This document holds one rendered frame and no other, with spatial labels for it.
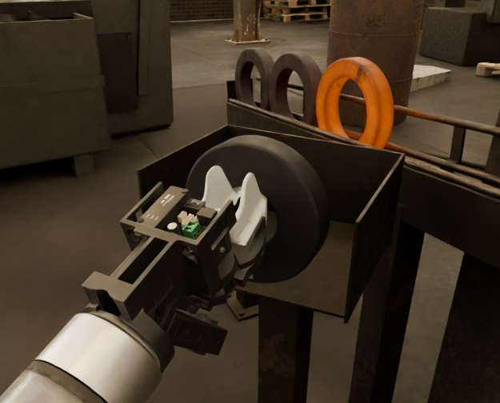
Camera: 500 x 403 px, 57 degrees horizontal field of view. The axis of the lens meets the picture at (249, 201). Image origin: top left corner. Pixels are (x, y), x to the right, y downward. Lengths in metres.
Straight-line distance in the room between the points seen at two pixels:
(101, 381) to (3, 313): 1.32
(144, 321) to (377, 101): 0.57
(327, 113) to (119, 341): 0.68
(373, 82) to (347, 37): 2.33
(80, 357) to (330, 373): 1.02
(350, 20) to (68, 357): 2.92
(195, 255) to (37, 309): 1.28
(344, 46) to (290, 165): 2.73
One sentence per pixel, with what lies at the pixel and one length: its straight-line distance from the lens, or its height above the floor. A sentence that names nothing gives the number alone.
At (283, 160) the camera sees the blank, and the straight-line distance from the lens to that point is 0.42.
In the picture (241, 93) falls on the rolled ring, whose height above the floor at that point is 0.65.
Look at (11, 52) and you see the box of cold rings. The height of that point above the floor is 0.62.
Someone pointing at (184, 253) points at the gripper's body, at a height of 0.74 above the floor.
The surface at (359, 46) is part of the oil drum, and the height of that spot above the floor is 0.51.
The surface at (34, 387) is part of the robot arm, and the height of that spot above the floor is 0.71.
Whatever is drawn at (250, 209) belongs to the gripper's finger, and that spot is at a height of 0.73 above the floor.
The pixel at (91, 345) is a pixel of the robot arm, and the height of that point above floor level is 0.72.
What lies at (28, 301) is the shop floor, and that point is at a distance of 1.63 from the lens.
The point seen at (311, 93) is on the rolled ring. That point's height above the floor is 0.71.
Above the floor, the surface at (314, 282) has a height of 0.60.
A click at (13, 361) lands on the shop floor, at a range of 1.44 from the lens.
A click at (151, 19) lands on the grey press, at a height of 0.68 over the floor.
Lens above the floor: 0.92
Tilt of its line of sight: 26 degrees down
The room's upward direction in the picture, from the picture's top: straight up
